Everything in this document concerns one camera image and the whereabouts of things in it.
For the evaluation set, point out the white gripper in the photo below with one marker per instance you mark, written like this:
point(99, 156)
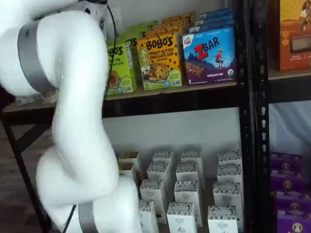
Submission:
point(97, 9)

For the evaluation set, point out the orange cardboard box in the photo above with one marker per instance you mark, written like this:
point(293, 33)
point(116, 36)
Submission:
point(286, 55)

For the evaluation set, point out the purple snack box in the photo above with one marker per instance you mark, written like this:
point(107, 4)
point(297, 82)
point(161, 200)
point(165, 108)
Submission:
point(286, 182)
point(294, 204)
point(294, 224)
point(285, 162)

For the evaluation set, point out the wooden shelf board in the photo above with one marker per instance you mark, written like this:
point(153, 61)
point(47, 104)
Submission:
point(170, 88)
point(286, 74)

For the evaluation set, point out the small open white box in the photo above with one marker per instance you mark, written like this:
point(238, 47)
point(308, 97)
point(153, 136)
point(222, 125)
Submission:
point(128, 156)
point(126, 168)

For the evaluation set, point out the green Bobo's apple pie box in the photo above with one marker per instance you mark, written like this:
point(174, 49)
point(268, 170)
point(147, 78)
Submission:
point(132, 46)
point(121, 72)
point(143, 28)

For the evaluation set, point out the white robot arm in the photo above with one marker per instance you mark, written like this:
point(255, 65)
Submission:
point(80, 97)

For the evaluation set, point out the white patterned carton box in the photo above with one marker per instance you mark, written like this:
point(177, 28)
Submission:
point(163, 155)
point(229, 172)
point(229, 156)
point(158, 170)
point(181, 218)
point(151, 194)
point(222, 221)
point(192, 155)
point(227, 194)
point(185, 194)
point(147, 218)
point(187, 170)

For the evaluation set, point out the pale blue plastic sheet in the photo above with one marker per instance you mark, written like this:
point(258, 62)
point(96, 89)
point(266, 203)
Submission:
point(289, 126)

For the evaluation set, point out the white small cartons group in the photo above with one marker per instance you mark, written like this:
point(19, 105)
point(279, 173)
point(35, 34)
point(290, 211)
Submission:
point(209, 194)

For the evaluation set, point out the blue purple Zbar box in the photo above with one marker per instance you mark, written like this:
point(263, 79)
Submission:
point(213, 20)
point(209, 58)
point(216, 12)
point(211, 26)

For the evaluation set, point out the yellow Bobo's peanut butter box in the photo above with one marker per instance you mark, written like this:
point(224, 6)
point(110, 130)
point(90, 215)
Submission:
point(178, 15)
point(167, 30)
point(175, 22)
point(160, 65)

